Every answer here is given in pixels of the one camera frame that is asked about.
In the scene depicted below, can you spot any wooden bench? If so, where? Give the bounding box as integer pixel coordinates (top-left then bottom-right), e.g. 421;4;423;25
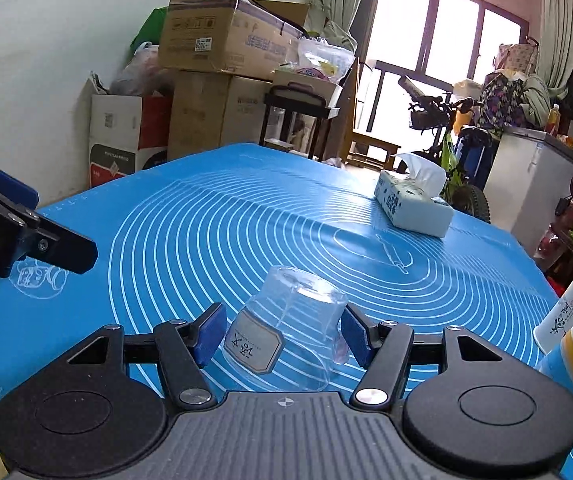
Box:
346;130;402;170

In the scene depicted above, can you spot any patterned purple bag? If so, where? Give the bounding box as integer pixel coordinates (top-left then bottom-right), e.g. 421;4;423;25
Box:
475;71;529;136

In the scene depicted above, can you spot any white paper cup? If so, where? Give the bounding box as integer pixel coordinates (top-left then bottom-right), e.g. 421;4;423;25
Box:
535;275;573;356

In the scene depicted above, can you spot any blue silicone baking mat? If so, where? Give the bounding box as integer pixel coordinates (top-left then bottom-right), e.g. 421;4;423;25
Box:
0;142;573;480

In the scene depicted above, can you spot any white tissue box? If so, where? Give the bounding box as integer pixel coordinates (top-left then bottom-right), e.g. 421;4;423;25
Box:
373;152;455;239

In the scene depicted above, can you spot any black metal stand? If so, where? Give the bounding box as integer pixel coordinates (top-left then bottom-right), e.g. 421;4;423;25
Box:
258;82;328;157

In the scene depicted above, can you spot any dark framed window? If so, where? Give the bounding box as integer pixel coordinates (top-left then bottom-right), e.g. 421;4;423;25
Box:
351;0;529;161

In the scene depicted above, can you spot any white and red cardboard box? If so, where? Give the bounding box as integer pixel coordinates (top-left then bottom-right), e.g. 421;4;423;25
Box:
88;72;173;191

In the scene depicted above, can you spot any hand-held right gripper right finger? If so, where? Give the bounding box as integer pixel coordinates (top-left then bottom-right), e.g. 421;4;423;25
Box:
340;304;503;408

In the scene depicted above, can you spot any pink plastic bag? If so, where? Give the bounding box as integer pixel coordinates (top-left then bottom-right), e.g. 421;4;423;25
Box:
110;42;173;97

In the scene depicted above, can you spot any clear plastic cup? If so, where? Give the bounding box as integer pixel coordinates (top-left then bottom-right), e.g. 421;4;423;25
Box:
223;265;350;394

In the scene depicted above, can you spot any clear plastic bag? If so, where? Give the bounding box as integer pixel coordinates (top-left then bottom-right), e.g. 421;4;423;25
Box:
296;36;356;86

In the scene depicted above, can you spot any open brown cardboard box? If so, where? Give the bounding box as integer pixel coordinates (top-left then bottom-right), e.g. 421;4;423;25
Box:
158;0;312;81

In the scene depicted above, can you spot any green bag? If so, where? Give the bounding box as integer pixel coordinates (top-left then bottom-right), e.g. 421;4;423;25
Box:
130;7;169;56

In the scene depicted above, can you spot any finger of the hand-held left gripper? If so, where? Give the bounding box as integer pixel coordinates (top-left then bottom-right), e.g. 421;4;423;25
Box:
11;204;98;275
0;146;40;217

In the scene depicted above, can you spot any large brown cardboard box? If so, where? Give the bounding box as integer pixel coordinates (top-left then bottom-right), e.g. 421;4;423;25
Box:
167;70;273;162

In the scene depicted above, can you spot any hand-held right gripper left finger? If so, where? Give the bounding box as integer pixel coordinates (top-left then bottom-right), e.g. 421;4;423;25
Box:
66;302;228;411

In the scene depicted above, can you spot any green bicycle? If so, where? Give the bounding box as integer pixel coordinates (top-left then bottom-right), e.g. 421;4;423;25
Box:
397;75;493;224

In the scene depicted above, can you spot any white chest freezer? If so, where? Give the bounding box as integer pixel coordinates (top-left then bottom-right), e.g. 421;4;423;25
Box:
483;125;573;257

